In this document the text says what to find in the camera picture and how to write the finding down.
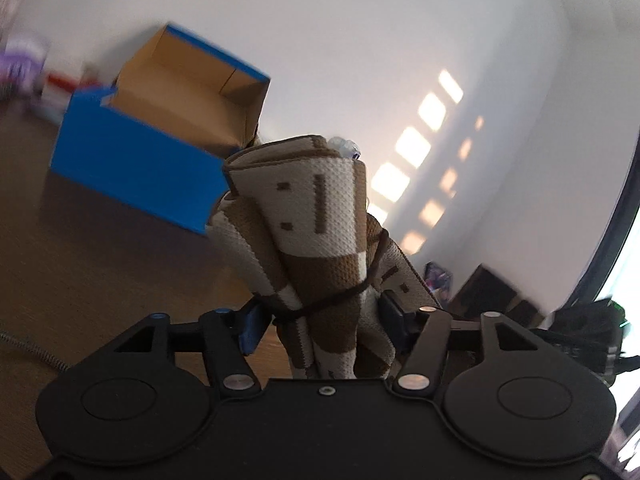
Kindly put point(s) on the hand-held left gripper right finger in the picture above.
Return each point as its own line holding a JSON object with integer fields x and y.
{"x": 395, "y": 317}

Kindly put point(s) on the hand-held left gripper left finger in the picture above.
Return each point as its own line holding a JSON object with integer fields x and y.
{"x": 250, "y": 330}

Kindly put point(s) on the brown white checkered shopping bag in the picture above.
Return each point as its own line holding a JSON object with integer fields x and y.
{"x": 320, "y": 220}

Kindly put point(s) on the blue cardboard box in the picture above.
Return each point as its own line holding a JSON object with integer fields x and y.
{"x": 135, "y": 165}

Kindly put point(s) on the black smartphone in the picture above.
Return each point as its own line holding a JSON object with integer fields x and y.
{"x": 439, "y": 277}

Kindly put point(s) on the brown wooden chair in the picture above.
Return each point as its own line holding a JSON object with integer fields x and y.
{"x": 495, "y": 292}

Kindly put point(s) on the white and red box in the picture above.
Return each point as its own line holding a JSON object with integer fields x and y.
{"x": 62, "y": 91}

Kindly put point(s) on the purple tissue pack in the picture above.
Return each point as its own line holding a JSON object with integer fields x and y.
{"x": 22, "y": 65}

